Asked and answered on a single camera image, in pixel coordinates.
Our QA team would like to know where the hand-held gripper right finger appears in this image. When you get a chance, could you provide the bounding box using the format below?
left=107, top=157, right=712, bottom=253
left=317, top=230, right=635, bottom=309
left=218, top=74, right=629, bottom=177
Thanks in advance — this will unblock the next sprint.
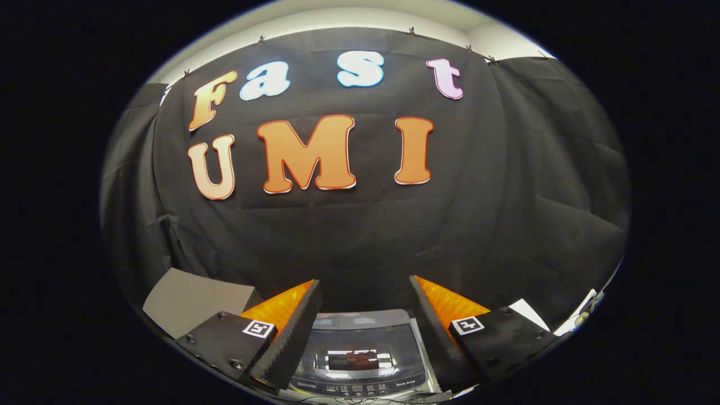
left=409, top=275, right=557, bottom=390

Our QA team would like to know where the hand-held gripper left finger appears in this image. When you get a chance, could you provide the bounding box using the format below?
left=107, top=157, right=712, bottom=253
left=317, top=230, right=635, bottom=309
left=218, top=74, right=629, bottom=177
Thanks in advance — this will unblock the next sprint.
left=175, top=280, right=323, bottom=394

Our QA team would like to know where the grey washing machine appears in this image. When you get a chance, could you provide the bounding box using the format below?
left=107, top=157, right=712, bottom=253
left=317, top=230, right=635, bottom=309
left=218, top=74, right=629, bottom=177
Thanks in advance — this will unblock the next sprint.
left=289, top=308, right=452, bottom=403

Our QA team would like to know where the white flat board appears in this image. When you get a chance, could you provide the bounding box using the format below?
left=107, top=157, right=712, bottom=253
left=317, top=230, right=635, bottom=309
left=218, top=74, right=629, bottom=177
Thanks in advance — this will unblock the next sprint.
left=509, top=298, right=551, bottom=332

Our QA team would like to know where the grey side table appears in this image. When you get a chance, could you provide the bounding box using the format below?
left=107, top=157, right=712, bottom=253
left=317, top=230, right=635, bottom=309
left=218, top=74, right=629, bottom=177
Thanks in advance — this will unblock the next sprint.
left=142, top=268, right=264, bottom=340

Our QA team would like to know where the row of small cloth clips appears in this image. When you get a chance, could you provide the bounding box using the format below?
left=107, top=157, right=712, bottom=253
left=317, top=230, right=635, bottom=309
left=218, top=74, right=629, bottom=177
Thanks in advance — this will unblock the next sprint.
left=183, top=25, right=555, bottom=78

